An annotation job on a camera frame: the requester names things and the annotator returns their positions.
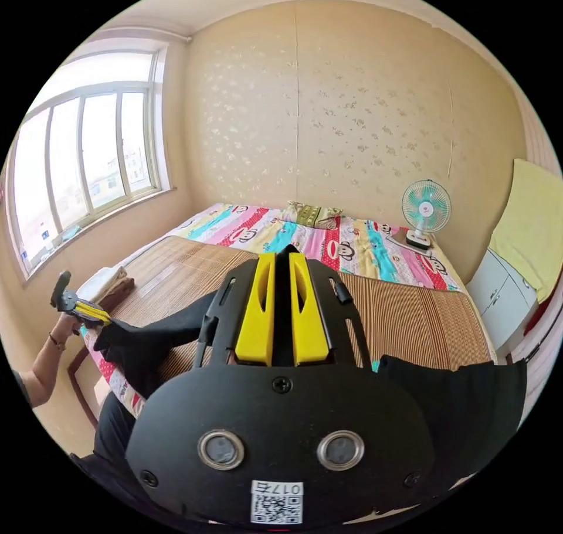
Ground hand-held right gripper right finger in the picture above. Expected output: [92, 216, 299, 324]
[288, 254, 330, 366]

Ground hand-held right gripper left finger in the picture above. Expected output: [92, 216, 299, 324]
[235, 253, 276, 365]

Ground black pants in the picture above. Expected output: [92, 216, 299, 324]
[93, 243, 528, 504]

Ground person's left forearm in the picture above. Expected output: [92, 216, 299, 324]
[24, 332, 67, 408]

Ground person's left hand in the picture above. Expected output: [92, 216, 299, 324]
[56, 310, 85, 341]

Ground pile of clothes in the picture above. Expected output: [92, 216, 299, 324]
[77, 266, 135, 307]

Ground bed with woven mat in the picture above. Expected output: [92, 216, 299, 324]
[66, 202, 498, 429]

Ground green patterned pillow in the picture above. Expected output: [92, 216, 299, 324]
[281, 200, 344, 230]

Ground person's body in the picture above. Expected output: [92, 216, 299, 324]
[11, 369, 185, 534]

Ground window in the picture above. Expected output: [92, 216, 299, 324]
[5, 49, 171, 282]

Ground teal table fan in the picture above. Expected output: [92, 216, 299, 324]
[392, 179, 453, 251]

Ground white cupboard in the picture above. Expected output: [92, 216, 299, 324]
[465, 247, 540, 353]

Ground yellow cloth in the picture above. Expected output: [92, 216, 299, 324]
[488, 158, 563, 305]

